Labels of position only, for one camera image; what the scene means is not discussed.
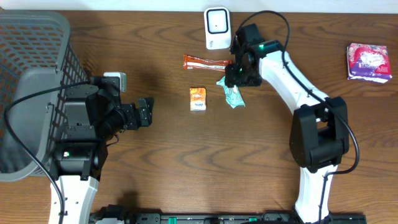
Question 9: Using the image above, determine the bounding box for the brown snack bar wrapper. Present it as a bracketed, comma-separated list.
[183, 55, 233, 72]

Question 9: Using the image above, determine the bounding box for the purple red tissue pack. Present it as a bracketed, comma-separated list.
[346, 43, 392, 83]

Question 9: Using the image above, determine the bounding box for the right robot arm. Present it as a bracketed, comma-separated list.
[224, 24, 349, 223]

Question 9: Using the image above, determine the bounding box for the orange tissue packet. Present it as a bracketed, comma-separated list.
[190, 87, 206, 111]

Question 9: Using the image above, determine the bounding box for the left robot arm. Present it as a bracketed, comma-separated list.
[49, 77, 154, 223]

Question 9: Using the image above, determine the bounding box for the teal snack wrapper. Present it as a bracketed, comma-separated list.
[216, 77, 246, 108]

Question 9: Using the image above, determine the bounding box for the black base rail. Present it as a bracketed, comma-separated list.
[90, 212, 368, 224]

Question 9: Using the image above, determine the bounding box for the white barcode scanner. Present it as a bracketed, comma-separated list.
[203, 7, 232, 50]

